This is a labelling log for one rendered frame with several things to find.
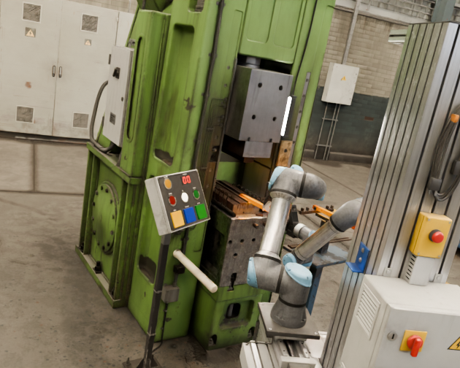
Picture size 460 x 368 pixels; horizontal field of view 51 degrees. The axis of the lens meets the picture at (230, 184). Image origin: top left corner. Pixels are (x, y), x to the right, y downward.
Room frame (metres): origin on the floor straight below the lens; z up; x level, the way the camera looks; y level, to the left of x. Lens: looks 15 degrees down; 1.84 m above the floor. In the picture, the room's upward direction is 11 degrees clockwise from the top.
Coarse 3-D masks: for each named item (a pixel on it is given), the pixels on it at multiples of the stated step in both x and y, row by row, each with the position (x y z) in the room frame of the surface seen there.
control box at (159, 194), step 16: (160, 176) 2.25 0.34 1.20; (176, 176) 2.35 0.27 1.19; (192, 176) 2.46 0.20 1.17; (160, 192) 2.21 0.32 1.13; (176, 192) 2.30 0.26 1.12; (192, 192) 2.41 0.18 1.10; (160, 208) 2.20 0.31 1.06; (176, 208) 2.25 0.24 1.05; (160, 224) 2.19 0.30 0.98; (192, 224) 2.31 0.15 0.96
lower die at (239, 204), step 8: (216, 184) 3.04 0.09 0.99; (216, 192) 2.89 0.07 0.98; (224, 192) 2.89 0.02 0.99; (232, 192) 2.91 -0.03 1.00; (240, 192) 2.92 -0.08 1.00; (224, 200) 2.79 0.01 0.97; (232, 200) 2.79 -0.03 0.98; (240, 200) 2.79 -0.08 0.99; (256, 200) 2.84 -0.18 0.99; (232, 208) 2.72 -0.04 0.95; (240, 208) 2.75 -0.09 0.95; (248, 208) 2.78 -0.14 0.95; (256, 208) 2.82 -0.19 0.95
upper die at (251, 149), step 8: (224, 136) 2.89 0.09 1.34; (224, 144) 2.88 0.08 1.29; (232, 144) 2.81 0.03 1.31; (240, 144) 2.75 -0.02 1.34; (248, 144) 2.73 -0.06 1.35; (256, 144) 2.76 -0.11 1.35; (264, 144) 2.79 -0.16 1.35; (240, 152) 2.74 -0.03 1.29; (248, 152) 2.73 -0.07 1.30; (256, 152) 2.77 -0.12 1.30; (264, 152) 2.80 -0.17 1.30
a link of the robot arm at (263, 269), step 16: (272, 176) 2.03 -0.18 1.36; (288, 176) 2.02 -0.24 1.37; (304, 176) 2.02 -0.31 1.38; (272, 192) 2.00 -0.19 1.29; (288, 192) 1.98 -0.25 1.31; (272, 208) 1.97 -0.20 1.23; (288, 208) 1.98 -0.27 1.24; (272, 224) 1.92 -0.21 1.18; (272, 240) 1.88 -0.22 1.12; (256, 256) 1.85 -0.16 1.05; (272, 256) 1.83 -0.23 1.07; (256, 272) 1.79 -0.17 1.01; (272, 272) 1.79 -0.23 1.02; (272, 288) 1.78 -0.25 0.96
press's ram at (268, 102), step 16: (240, 80) 2.75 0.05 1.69; (256, 80) 2.71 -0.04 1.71; (272, 80) 2.77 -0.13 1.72; (288, 80) 2.84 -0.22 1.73; (240, 96) 2.73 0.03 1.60; (256, 96) 2.72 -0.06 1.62; (272, 96) 2.79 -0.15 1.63; (288, 96) 2.86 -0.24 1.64; (240, 112) 2.71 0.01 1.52; (256, 112) 2.74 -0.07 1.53; (272, 112) 2.80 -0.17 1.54; (240, 128) 2.69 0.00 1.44; (256, 128) 2.75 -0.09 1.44; (272, 128) 2.81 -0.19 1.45
